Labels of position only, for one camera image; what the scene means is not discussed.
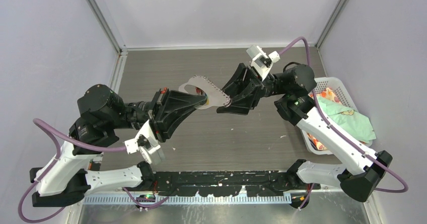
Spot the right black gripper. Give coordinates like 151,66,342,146
210,62,289,114

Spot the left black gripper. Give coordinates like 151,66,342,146
107,87,207,142

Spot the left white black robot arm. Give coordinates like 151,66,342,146
30,84,207,207

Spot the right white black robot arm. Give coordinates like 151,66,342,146
217,62,392,202

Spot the orange patterned cloth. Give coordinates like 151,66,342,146
307,87,342,151

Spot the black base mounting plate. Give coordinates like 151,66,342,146
122,160,321,197

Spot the white plastic basket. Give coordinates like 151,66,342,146
315,77,373,146

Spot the green patterned cloth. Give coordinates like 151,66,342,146
317,94,377,143

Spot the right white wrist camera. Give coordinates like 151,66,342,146
246,45,280,81

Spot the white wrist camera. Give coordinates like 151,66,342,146
124,120,165,165
246,45,280,81

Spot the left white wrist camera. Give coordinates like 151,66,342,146
124,120,165,165

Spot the white slotted cable duct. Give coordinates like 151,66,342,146
83,193,292,205

